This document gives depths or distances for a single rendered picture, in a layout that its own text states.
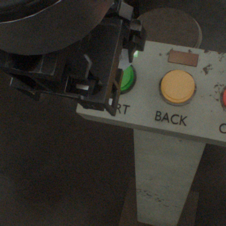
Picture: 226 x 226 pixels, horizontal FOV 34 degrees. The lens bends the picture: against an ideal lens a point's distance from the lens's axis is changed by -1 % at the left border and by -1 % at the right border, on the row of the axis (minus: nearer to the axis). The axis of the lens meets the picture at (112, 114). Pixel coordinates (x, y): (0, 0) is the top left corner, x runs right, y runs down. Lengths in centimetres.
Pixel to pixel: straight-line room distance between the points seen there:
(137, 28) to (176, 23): 34
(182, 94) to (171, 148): 11
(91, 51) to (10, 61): 7
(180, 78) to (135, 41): 16
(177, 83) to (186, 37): 18
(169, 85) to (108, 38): 20
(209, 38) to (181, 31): 70
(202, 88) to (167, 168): 19
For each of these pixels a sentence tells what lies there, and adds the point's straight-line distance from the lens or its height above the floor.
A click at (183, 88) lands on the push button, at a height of 61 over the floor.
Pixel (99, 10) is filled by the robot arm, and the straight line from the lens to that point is 18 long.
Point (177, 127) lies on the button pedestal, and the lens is 45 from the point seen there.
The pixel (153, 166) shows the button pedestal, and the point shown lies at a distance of 61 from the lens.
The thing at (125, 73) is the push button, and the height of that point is 61.
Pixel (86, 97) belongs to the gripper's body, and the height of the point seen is 77.
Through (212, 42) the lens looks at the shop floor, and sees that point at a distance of 131.
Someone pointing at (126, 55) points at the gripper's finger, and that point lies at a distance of 34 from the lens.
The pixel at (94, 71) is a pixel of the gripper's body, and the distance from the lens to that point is 26.
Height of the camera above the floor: 98
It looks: 60 degrees down
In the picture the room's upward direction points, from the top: 8 degrees counter-clockwise
